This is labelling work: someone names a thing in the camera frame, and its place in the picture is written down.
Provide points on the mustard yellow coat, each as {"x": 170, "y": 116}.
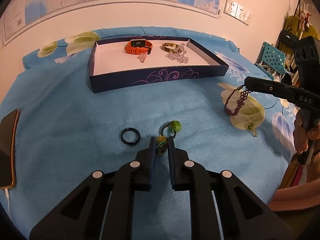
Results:
{"x": 293, "y": 26}

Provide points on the yellow black bangle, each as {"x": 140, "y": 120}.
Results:
{"x": 170, "y": 47}

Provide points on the dark blue shallow box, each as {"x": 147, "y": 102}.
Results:
{"x": 110, "y": 67}

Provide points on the pink translucent hair clip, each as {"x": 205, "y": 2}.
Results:
{"x": 142, "y": 57}

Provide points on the teal perforated storage rack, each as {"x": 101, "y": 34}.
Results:
{"x": 272, "y": 62}

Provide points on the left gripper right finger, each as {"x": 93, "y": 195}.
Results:
{"x": 221, "y": 205}

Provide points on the blue floral bed sheet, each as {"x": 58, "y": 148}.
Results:
{"x": 65, "y": 131}

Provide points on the black handbag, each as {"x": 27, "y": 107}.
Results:
{"x": 287, "y": 39}

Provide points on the green gold chain pendant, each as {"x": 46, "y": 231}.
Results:
{"x": 251, "y": 129}

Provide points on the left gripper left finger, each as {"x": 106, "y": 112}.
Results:
{"x": 101, "y": 207}

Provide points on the white wall socket panel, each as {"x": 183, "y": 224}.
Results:
{"x": 238, "y": 12}

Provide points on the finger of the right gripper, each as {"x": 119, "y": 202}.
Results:
{"x": 275, "y": 87}

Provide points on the orange smartwatch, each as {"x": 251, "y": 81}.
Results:
{"x": 138, "y": 47}

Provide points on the smartphone with gold edge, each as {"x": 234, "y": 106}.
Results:
{"x": 7, "y": 148}

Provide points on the right hand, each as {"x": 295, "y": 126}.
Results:
{"x": 301, "y": 136}

